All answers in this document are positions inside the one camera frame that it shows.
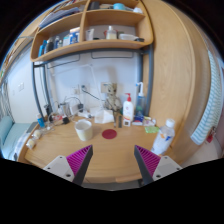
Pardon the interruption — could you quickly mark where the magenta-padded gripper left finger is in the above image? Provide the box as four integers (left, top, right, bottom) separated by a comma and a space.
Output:
43, 144, 94, 187

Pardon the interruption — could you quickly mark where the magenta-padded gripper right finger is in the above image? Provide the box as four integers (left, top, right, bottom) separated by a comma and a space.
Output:
133, 144, 183, 186

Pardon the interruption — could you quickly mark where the clear plastic water bottle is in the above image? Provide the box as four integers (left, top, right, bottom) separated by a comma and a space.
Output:
150, 118, 176, 157

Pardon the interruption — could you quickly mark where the small white jar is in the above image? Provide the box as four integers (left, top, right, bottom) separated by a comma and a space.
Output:
25, 138, 37, 150
31, 129, 43, 140

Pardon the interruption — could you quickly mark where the green packet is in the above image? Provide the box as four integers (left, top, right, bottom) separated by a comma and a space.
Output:
144, 125, 160, 134

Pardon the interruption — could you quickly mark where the cream white cup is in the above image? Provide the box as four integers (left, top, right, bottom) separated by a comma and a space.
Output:
74, 119, 94, 142

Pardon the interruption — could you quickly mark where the white packet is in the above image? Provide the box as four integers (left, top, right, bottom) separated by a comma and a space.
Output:
143, 118, 157, 127

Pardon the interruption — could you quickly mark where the blue tube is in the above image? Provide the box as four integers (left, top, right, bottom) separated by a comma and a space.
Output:
36, 113, 46, 129

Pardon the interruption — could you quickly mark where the blue box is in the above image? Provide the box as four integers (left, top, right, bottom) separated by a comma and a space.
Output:
133, 114, 145, 124

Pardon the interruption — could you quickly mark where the teal bed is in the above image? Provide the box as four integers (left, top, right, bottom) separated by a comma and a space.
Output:
0, 114, 38, 159

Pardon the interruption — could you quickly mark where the flat round red coaster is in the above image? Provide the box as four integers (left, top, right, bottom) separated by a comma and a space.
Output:
101, 128, 118, 140

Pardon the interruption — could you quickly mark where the black comb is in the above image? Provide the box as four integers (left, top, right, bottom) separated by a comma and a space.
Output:
113, 113, 123, 129

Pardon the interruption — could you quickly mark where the white red-pump lotion bottle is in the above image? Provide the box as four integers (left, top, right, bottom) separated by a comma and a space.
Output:
122, 92, 135, 128

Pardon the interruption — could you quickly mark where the blue bottle with white nozzle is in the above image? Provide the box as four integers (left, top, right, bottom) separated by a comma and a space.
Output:
134, 81, 147, 123

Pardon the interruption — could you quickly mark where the white striped curtain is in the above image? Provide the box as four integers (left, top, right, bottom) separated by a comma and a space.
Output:
189, 49, 223, 146

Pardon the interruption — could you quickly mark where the wooden robot figurine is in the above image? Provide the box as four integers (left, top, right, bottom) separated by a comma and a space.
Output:
101, 83, 123, 114

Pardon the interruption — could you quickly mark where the wooden shelf unit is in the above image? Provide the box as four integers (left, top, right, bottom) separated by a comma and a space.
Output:
29, 0, 155, 63

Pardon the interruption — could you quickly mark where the white wall socket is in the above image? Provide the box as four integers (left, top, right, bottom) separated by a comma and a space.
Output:
79, 83, 91, 95

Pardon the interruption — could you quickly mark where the grey metal frame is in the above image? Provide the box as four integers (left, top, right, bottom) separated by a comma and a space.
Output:
31, 43, 155, 121

